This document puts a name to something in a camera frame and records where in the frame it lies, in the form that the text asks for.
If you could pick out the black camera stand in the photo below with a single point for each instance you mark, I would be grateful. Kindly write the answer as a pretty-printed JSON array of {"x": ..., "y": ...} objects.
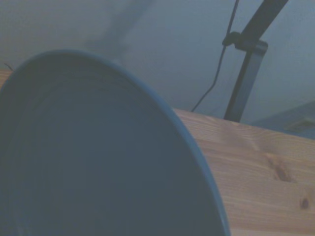
[{"x": 248, "y": 73}]

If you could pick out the grey-blue round plate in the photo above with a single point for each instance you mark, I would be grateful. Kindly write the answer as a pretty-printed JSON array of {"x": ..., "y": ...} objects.
[{"x": 98, "y": 152}]

